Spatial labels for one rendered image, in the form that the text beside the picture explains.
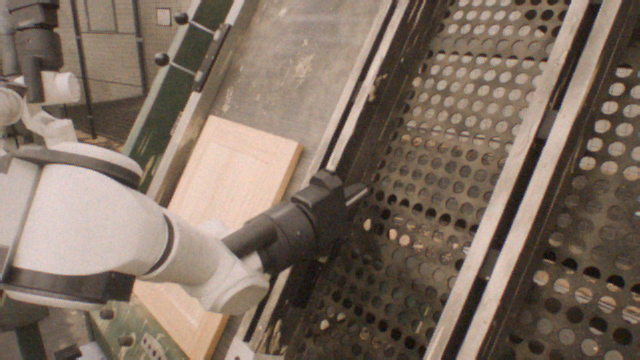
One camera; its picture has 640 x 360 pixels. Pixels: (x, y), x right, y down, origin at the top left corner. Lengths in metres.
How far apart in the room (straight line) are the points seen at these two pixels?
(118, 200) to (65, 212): 0.04
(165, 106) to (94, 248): 1.13
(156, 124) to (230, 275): 1.00
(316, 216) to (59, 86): 0.69
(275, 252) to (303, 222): 0.06
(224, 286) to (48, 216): 0.22
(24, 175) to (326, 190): 0.40
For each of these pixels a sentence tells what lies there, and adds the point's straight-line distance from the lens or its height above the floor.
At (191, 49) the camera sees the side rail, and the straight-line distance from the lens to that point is 1.54.
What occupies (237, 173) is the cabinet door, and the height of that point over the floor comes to 1.21.
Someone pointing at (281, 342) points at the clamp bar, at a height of 1.02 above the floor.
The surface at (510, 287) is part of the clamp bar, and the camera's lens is 0.60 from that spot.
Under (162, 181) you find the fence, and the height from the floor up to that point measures 1.14.
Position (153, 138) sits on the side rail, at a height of 1.19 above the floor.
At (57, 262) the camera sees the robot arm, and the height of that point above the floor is 1.37.
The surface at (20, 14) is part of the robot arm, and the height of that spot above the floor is 1.55.
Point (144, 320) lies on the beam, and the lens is 1.16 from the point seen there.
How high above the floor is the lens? 1.54
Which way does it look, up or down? 20 degrees down
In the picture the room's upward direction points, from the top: straight up
